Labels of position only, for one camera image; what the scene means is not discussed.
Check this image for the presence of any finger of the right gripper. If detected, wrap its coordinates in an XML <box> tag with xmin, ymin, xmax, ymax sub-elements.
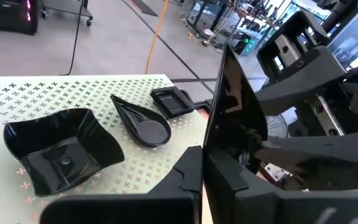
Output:
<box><xmin>254</xmin><ymin>45</ymin><xmax>347</xmax><ymax>117</ymax></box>
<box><xmin>254</xmin><ymin>128</ymin><xmax>358</xmax><ymax>192</ymax></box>

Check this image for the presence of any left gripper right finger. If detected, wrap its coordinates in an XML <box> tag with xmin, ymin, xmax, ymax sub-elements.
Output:
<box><xmin>203</xmin><ymin>150</ymin><xmax>358</xmax><ymax>224</ymax></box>

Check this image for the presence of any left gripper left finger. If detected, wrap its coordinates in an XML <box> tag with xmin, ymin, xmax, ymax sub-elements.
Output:
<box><xmin>39</xmin><ymin>144</ymin><xmax>204</xmax><ymax>224</ymax></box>

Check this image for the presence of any black teardrop mini plate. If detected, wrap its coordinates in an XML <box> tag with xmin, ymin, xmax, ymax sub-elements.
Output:
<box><xmin>202</xmin><ymin>42</ymin><xmax>269</xmax><ymax>175</ymax></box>
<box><xmin>109</xmin><ymin>93</ymin><xmax>172</xmax><ymax>148</ymax></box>

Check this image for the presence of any black wavy mini plate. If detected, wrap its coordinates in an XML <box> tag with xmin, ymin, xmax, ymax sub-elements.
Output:
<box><xmin>3</xmin><ymin>108</ymin><xmax>126</xmax><ymax>197</ymax></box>

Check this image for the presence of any black square mini plate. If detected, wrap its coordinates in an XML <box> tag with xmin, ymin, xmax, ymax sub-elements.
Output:
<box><xmin>150</xmin><ymin>93</ymin><xmax>196</xmax><ymax>121</ymax></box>
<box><xmin>150</xmin><ymin>86</ymin><xmax>195</xmax><ymax>119</ymax></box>

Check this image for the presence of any sage green perforated metal shelf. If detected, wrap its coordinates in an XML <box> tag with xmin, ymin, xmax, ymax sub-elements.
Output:
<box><xmin>0</xmin><ymin>73</ymin><xmax>213</xmax><ymax>224</ymax></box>

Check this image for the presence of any grey wheeled cart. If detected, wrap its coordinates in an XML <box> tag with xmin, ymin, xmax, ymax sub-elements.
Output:
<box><xmin>41</xmin><ymin>0</ymin><xmax>94</xmax><ymax>27</ymax></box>

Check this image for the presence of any black computer case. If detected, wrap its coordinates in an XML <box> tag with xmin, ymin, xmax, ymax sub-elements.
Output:
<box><xmin>0</xmin><ymin>0</ymin><xmax>40</xmax><ymax>35</ymax></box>

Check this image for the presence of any yellow cable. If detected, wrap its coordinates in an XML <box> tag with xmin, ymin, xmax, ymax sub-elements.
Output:
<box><xmin>144</xmin><ymin>0</ymin><xmax>170</xmax><ymax>75</ymax></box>

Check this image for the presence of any thin black cable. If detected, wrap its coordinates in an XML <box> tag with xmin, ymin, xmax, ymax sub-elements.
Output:
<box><xmin>59</xmin><ymin>0</ymin><xmax>85</xmax><ymax>77</ymax></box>

